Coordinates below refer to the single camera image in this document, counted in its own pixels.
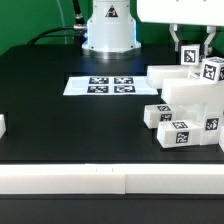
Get white block left edge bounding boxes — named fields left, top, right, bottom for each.
left=0, top=114, right=6, bottom=139

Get white chair seat part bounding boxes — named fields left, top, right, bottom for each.
left=182, top=104, right=224, bottom=145

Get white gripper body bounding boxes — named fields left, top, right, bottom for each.
left=137, top=0, right=224, bottom=26

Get white front rail wall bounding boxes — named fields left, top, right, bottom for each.
left=0, top=164, right=224, bottom=194

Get black cable on base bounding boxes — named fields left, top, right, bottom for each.
left=27, top=0, right=88, bottom=46

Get white block right edge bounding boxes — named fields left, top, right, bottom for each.
left=219, top=128, right=224, bottom=152

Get white tagged cube edge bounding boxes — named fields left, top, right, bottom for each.
left=200, top=57, right=224, bottom=84

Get white block edge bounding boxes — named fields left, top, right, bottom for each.
left=0, top=114, right=6, bottom=139
left=219, top=128, right=224, bottom=152

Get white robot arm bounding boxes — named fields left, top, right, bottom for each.
left=82, top=0, right=224, bottom=58

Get white chair back part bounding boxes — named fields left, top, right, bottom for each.
left=147, top=65, right=224, bottom=105

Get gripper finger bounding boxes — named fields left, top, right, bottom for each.
left=169, top=24, right=183, bottom=52
left=202, top=26, right=217, bottom=57

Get small white tagged cube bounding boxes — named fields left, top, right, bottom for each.
left=181, top=44, right=200, bottom=66

